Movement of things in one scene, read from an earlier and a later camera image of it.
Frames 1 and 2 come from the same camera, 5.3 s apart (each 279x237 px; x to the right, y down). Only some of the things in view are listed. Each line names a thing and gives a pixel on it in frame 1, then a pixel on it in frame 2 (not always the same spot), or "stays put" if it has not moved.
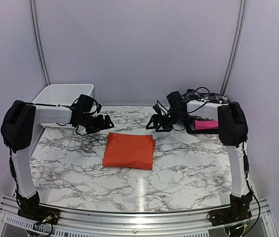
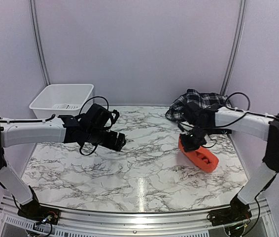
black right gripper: [166, 128] → [187, 146]
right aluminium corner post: [238, 36] stays put
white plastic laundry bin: [65, 95] stays put
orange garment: [129, 150] → [202, 157]
